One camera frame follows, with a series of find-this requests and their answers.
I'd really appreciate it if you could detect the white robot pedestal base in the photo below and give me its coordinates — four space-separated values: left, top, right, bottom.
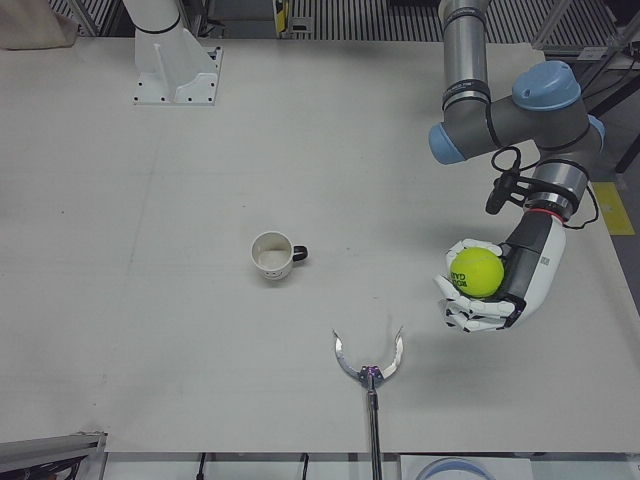
121 0 225 107

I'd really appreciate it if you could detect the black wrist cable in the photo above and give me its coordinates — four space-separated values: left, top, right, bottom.
563 180 602 231

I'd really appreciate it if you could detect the small metal tool tip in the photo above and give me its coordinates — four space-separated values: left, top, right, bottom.
332 324 406 480

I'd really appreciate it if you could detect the white mug black handle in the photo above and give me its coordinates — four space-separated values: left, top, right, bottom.
249 230 310 284

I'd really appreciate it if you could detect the aluminium frame profile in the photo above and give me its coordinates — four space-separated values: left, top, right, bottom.
0 430 109 480
532 0 619 51

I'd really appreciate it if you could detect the blue-rimmed round container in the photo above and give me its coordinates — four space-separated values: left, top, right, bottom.
417 457 494 480

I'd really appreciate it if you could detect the yellow-green tennis ball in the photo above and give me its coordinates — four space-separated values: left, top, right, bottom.
448 246 506 298

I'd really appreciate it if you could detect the beige fabric bag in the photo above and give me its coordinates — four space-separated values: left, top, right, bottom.
0 0 79 50

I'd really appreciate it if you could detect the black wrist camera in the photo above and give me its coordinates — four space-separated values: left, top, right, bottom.
485 169 534 216

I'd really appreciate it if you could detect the black looped camera cable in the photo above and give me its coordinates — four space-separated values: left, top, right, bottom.
490 146 523 174

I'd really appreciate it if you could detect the yellow black device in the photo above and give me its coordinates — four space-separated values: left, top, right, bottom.
273 0 292 37

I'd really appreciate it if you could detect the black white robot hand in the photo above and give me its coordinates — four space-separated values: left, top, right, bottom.
432 207 569 335

